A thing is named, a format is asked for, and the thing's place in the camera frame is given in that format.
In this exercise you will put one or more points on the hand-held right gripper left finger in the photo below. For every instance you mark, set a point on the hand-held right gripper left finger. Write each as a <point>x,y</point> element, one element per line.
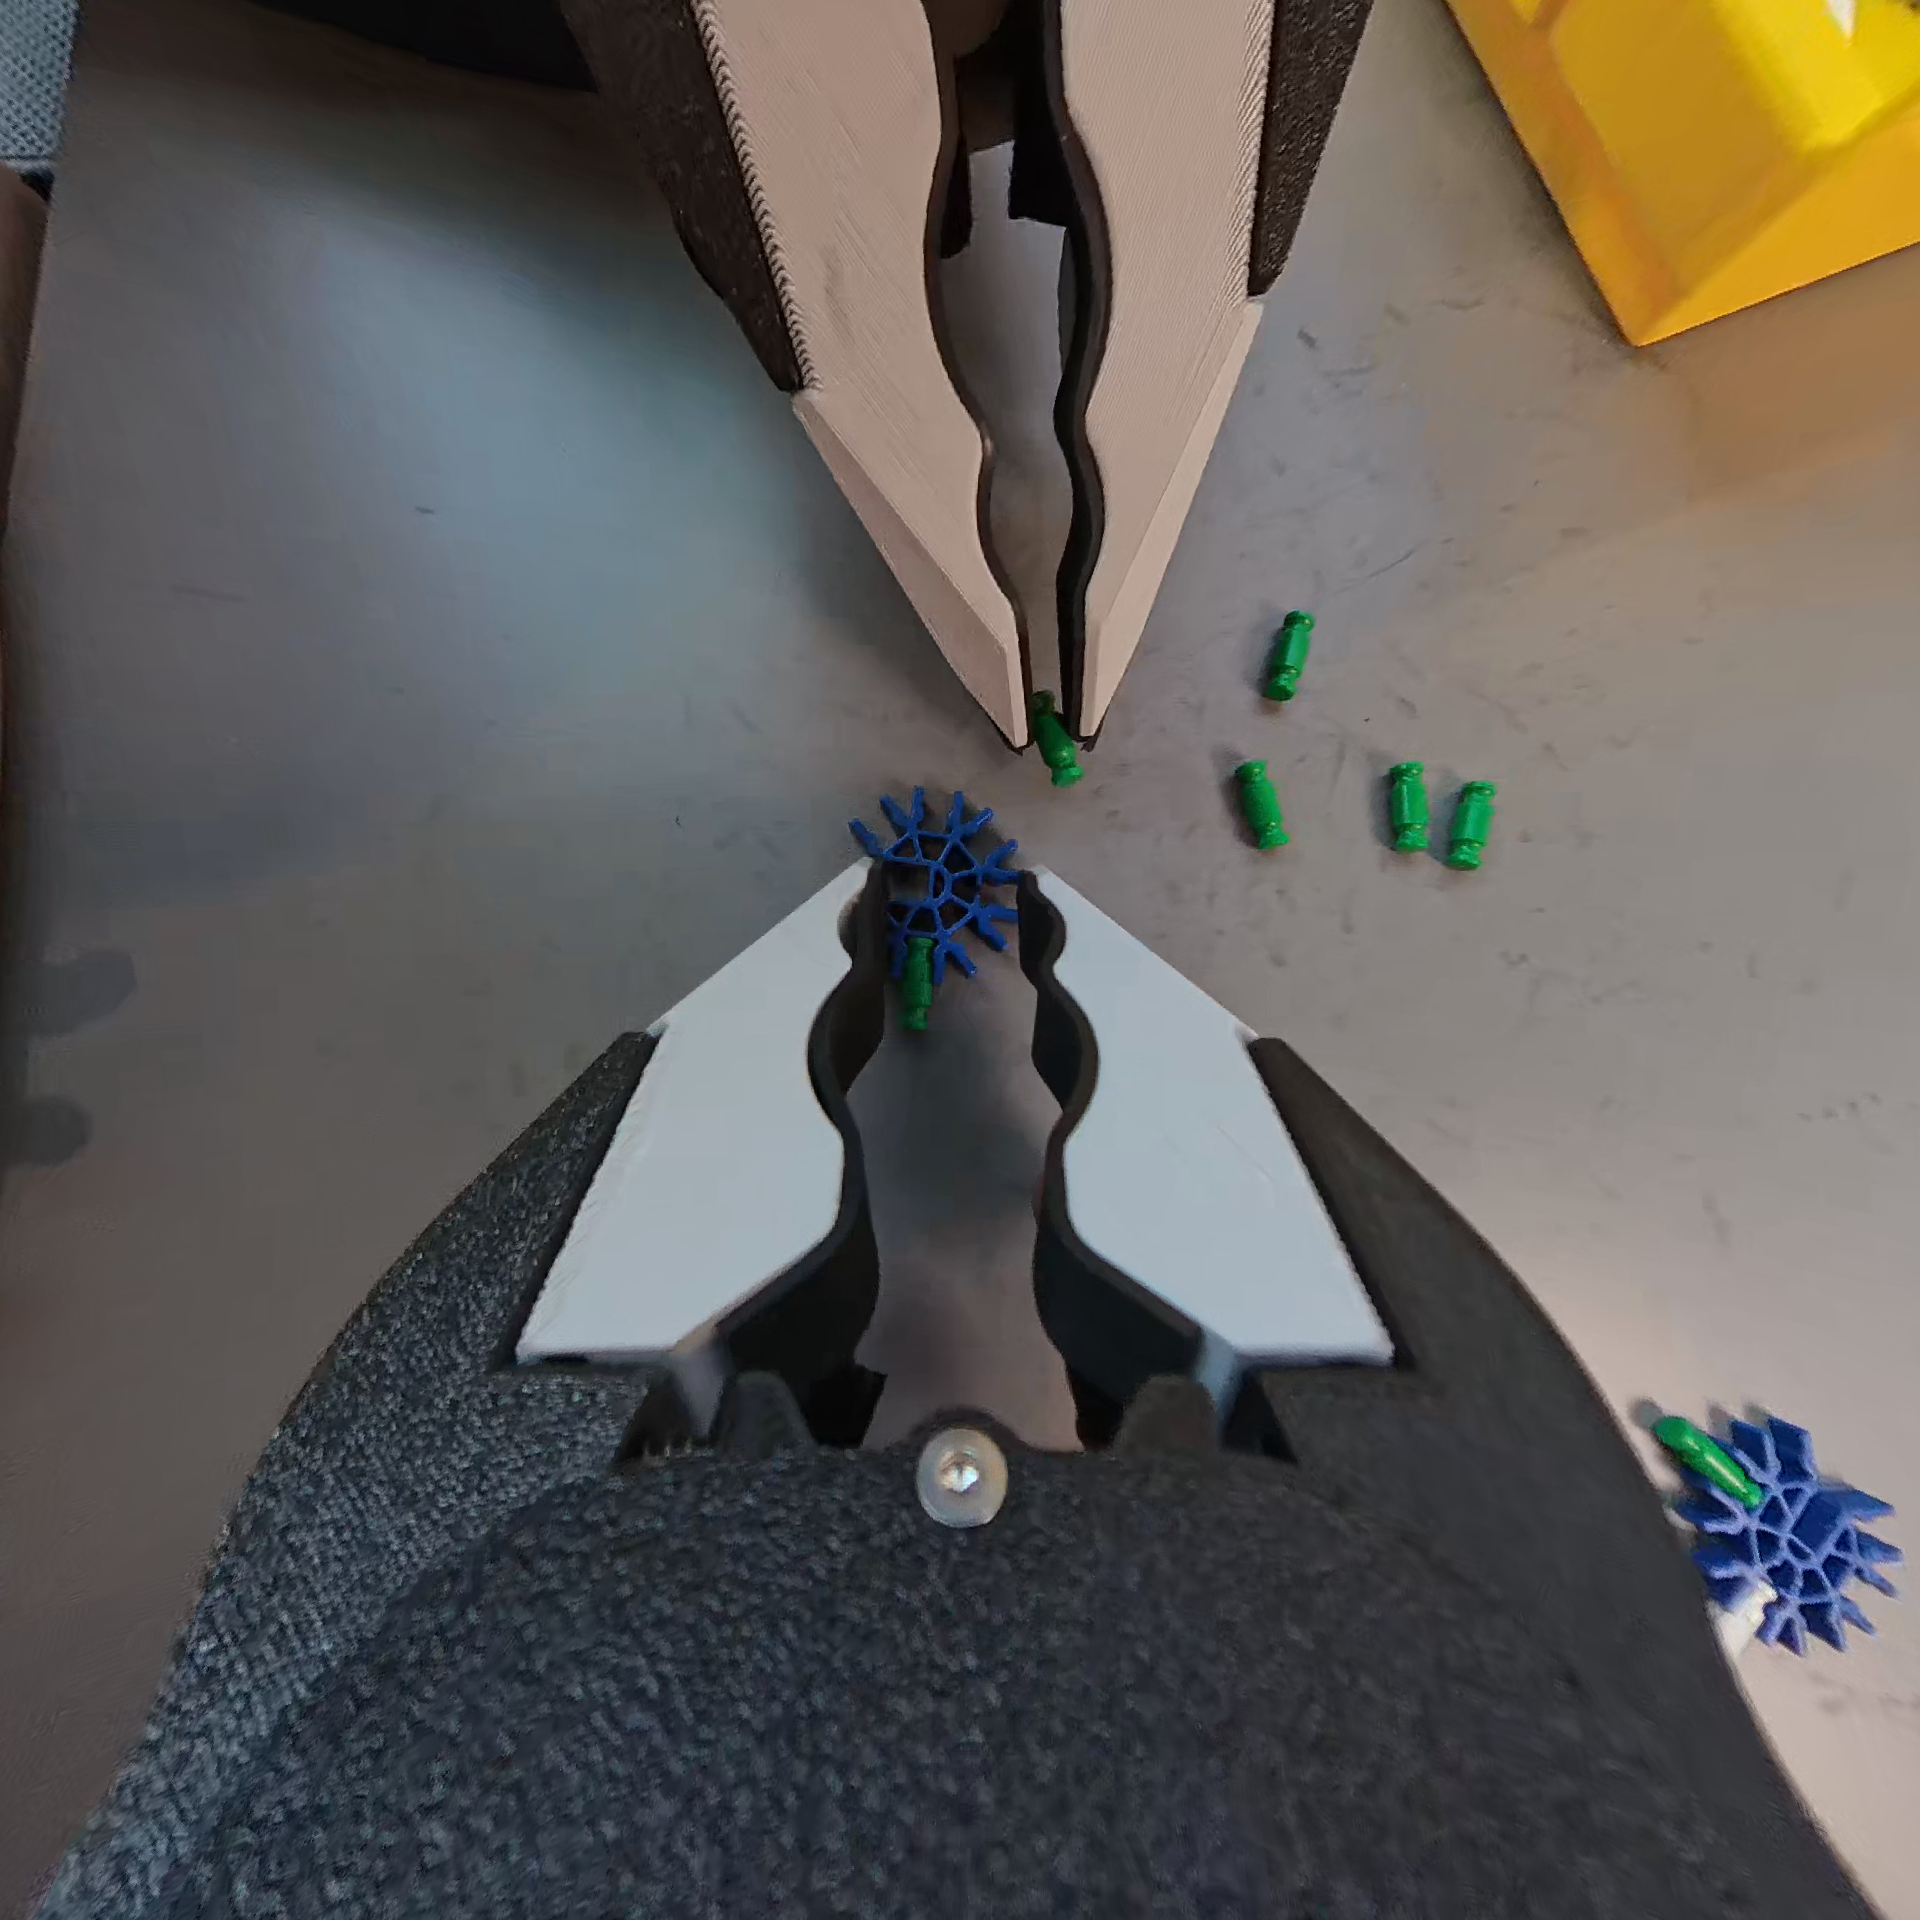
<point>704,1200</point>

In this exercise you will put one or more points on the person's beige jacket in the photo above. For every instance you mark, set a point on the person's beige jacket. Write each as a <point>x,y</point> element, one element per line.
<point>13,375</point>

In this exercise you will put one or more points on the yellow plastic bin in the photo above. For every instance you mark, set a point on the yellow plastic bin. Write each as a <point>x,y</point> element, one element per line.
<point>1725,149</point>

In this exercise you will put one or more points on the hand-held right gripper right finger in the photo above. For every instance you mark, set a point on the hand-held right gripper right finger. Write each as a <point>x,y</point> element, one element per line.
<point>1215,1200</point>

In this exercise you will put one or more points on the person's left hand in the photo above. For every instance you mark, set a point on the person's left hand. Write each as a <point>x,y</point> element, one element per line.
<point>990,44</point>

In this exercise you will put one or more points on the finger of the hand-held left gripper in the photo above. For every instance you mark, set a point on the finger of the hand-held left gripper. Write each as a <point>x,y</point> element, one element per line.
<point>1170,225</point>
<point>856,301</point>

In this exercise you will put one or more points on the grey chair seat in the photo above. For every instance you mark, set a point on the grey chair seat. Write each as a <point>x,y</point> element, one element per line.
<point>31,77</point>

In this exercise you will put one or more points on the blue snowflake connector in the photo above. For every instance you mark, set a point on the blue snowflake connector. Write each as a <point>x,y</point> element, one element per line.
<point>1792,1538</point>
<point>938,885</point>

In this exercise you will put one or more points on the green short rod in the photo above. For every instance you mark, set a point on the green short rod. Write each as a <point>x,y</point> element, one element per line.
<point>1407,808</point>
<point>1287,656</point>
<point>1471,821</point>
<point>1055,738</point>
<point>914,975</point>
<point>1704,1454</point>
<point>1261,802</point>

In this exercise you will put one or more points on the grey desk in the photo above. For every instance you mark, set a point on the grey desk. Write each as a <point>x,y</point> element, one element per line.
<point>451,676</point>

